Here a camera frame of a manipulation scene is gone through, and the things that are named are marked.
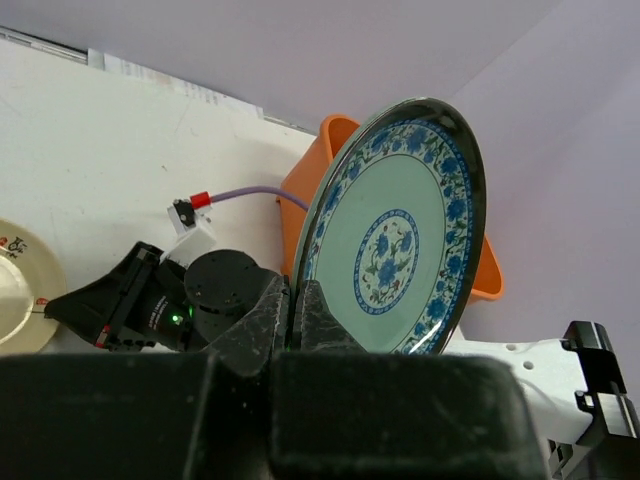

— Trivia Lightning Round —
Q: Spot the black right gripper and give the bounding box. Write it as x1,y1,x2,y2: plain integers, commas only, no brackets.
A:
44,249,365,376

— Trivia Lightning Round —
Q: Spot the beige patterned round plate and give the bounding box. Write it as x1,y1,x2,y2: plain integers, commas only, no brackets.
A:
1,219,67,356

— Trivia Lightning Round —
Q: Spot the blue floral round plate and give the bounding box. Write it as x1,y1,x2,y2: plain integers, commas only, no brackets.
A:
291,97,486,354

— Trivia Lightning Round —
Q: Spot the orange plastic bin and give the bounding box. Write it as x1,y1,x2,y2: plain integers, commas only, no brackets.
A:
276,114,505,304

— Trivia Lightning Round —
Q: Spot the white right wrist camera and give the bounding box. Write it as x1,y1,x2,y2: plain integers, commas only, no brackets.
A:
161,192,216,267

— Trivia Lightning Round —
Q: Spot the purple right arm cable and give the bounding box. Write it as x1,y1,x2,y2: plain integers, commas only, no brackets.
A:
209,185,309,213

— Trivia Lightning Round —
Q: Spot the aluminium table edge rail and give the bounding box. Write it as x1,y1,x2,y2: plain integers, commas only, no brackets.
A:
0,27,88,65

